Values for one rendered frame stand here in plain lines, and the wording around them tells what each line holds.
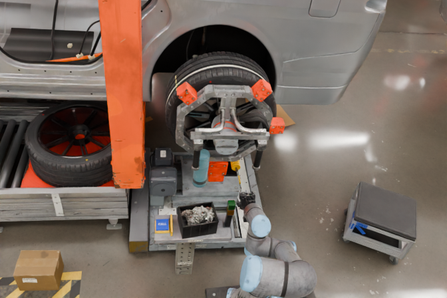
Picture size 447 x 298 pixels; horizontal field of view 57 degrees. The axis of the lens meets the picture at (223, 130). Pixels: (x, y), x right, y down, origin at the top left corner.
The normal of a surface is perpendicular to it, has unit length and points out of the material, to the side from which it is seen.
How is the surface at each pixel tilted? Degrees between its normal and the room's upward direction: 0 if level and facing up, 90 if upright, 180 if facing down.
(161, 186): 90
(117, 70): 90
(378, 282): 0
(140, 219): 0
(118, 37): 90
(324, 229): 0
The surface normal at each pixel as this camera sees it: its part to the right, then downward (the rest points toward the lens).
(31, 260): 0.11, -0.73
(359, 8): 0.13, 0.68
